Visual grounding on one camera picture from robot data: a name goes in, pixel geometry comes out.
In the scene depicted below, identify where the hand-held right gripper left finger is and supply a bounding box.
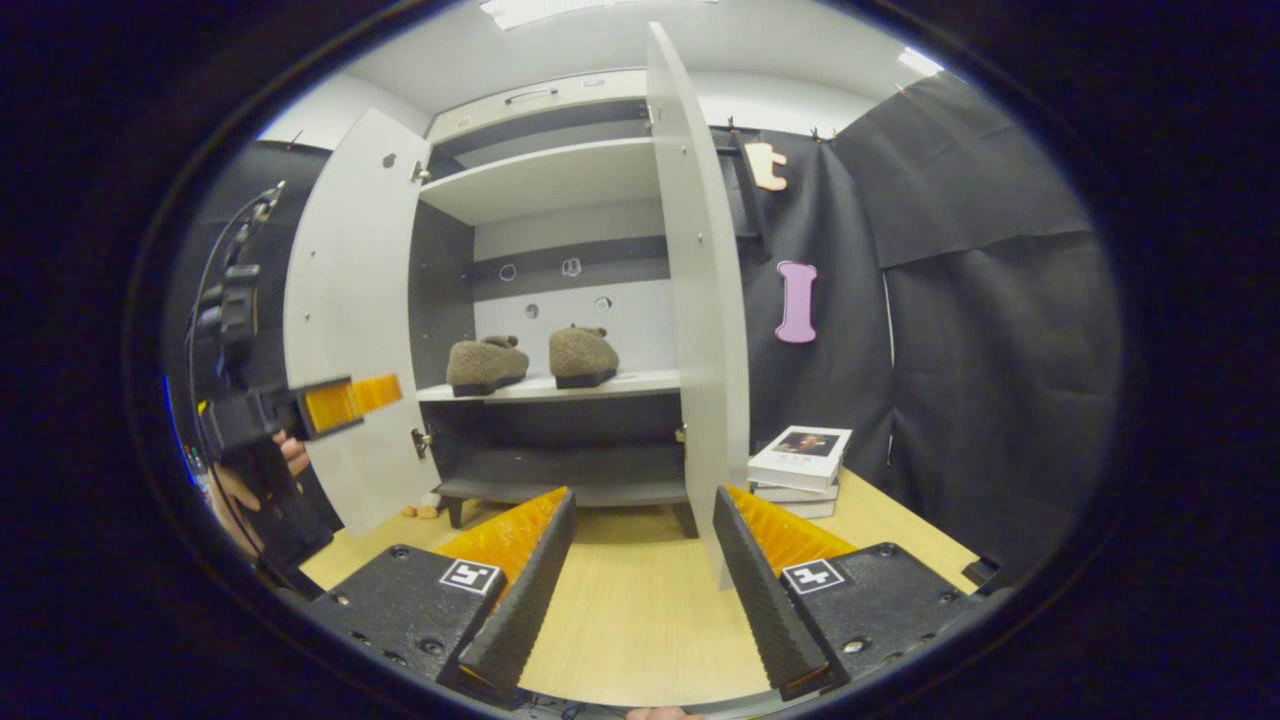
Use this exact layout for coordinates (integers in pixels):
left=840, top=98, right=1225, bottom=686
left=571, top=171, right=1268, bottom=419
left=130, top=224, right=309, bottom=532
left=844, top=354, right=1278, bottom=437
left=300, top=486, right=578, bottom=701

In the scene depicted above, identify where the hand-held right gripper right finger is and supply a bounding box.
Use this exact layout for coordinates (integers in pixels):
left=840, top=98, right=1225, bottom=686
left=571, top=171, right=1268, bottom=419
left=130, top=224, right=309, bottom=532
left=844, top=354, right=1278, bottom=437
left=712, top=485, right=986, bottom=701

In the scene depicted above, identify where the white cabinet door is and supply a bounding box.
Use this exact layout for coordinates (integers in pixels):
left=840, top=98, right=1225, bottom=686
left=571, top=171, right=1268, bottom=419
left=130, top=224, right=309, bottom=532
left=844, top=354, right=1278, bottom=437
left=283, top=107, right=433, bottom=539
left=645, top=22, right=753, bottom=591

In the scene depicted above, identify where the brown fuzzy shoe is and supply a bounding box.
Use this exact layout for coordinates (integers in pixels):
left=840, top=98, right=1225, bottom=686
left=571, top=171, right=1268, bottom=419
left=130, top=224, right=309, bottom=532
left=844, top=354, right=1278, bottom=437
left=445, top=335, right=531, bottom=398
left=548, top=325, right=621, bottom=389

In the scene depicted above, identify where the white shoe cabinet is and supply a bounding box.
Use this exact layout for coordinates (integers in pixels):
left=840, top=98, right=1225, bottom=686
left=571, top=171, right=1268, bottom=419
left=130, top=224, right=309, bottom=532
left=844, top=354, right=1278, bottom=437
left=408, top=68, right=701, bottom=539

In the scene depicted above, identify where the white book with dark picture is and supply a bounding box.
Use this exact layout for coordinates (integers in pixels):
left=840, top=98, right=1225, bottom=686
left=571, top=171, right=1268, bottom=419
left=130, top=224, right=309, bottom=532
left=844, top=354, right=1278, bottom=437
left=747, top=425, right=854, bottom=493

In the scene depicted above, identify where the black backdrop cloth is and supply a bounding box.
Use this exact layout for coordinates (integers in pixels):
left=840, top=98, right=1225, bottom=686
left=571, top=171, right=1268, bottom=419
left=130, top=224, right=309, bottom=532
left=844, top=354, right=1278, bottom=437
left=715, top=70, right=1126, bottom=581
left=165, top=140, right=346, bottom=541

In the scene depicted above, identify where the black cable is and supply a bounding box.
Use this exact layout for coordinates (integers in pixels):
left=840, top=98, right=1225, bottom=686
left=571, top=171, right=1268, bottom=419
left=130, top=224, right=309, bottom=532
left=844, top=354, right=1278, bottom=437
left=185, top=180, right=288, bottom=401

